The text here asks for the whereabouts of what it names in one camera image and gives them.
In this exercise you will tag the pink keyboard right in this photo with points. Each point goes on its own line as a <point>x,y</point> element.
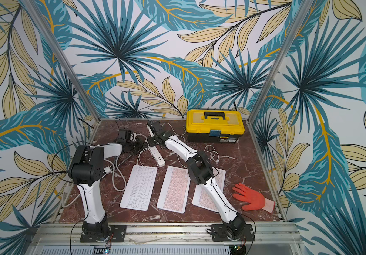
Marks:
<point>202,199</point>

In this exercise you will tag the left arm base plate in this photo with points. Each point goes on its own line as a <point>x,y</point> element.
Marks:
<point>97,233</point>

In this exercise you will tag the white wireless keyboard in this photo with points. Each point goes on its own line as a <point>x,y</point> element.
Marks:
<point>138,192</point>

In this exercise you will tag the red work glove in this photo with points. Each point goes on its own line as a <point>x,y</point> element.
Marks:
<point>254,199</point>

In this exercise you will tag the white power strip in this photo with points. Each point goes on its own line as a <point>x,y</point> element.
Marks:
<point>153,149</point>

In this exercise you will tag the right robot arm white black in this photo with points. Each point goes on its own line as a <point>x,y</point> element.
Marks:
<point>201,173</point>

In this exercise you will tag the pink keyboard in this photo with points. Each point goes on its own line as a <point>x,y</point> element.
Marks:
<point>174,191</point>
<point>202,199</point>

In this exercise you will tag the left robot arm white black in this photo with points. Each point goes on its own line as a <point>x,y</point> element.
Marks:
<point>86,171</point>

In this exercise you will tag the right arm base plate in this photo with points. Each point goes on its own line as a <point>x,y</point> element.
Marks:
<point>223,233</point>

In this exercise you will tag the pink keyboard middle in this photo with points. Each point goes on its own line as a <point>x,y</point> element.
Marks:
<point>174,191</point>

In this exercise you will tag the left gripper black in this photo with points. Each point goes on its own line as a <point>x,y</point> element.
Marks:
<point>142,145</point>

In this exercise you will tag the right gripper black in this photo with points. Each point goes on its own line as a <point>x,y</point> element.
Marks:
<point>152,129</point>

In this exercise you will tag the yellow black toolbox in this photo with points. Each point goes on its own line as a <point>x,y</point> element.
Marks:
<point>213,126</point>

